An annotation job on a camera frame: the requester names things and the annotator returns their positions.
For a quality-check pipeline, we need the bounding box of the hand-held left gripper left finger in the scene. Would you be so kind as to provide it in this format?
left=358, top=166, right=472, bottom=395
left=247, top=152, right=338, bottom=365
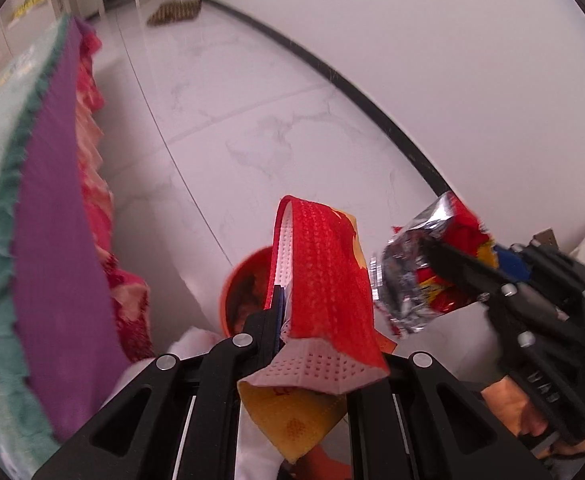
left=32, top=285, right=293, bottom=480

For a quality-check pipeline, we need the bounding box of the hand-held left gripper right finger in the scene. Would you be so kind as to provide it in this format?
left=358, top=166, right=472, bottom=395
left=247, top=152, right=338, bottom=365
left=347, top=350, right=555, bottom=480

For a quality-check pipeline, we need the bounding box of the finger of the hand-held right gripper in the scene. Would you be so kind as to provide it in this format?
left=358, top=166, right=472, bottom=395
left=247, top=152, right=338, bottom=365
left=492, top=242, right=580, bottom=286
left=419, top=236, right=520, bottom=311

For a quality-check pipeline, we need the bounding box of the orange round trash bin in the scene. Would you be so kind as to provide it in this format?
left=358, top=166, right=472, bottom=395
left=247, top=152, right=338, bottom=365
left=220, top=245, right=286, bottom=338

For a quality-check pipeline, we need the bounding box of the red foil snack packet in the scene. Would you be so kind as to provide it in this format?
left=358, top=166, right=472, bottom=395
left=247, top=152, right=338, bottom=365
left=369, top=191, right=498, bottom=336

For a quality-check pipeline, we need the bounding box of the red snack wrapper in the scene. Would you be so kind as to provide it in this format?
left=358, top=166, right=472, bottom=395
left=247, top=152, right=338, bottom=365
left=236, top=195, right=398, bottom=465

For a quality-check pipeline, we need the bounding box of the person's right hand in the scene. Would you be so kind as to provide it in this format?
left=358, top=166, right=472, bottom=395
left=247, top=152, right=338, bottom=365
left=482, top=375, right=549, bottom=439

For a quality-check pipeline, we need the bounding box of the red patterned bed skirt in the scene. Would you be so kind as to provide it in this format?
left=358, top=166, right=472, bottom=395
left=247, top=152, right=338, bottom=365
left=72, top=17, right=156, bottom=363

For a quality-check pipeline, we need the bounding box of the purple bed sheet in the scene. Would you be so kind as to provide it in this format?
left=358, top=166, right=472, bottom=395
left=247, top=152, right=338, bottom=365
left=10, top=17, right=133, bottom=443

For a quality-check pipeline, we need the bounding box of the brown door mat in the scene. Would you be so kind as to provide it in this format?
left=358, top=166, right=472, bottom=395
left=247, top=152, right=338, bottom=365
left=146, top=1, right=203, bottom=26

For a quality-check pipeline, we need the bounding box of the yellow toy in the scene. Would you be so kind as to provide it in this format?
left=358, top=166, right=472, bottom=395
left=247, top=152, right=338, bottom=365
left=10, top=0, right=52, bottom=22

